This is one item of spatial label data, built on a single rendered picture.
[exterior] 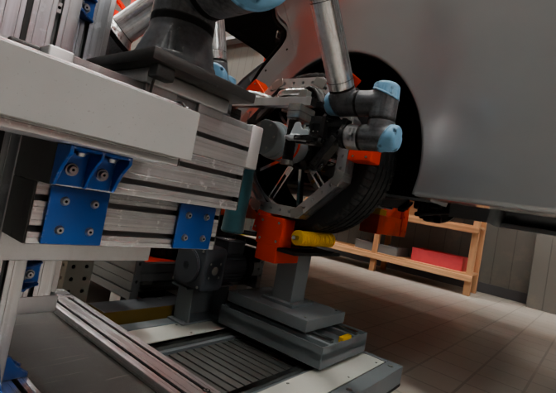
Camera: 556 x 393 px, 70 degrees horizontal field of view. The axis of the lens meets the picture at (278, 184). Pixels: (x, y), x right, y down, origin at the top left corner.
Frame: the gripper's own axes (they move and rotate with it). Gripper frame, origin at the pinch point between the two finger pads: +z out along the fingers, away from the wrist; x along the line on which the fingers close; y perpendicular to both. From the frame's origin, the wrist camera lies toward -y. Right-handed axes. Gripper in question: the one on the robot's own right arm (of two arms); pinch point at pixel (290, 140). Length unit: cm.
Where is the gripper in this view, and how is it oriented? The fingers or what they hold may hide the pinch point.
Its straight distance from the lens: 129.7
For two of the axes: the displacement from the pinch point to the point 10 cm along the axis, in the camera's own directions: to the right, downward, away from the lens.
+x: -5.9, -1.5, -7.9
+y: 1.8, -9.8, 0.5
